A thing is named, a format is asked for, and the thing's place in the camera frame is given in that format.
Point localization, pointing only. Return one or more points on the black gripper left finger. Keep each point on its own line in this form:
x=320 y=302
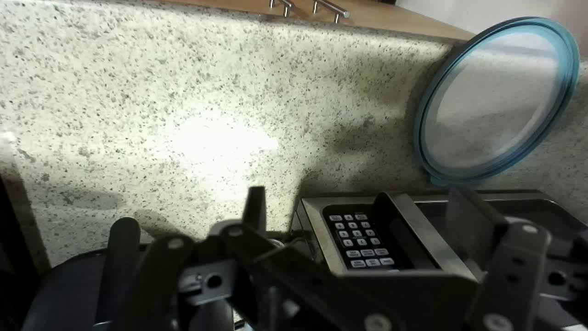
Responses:
x=153 y=276

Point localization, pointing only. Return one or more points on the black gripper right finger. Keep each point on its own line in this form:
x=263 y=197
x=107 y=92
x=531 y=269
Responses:
x=515 y=269

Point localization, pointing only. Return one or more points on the stainless steel black microwave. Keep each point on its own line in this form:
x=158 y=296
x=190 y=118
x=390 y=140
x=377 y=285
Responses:
x=360 y=239

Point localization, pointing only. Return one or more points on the black air fryer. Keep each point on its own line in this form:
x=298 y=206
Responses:
x=61 y=294

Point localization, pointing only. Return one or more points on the blue rimmed round plate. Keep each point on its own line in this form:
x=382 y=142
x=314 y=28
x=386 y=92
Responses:
x=496 y=103

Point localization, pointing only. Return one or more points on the wooden base cabinet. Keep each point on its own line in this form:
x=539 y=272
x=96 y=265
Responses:
x=392 y=15

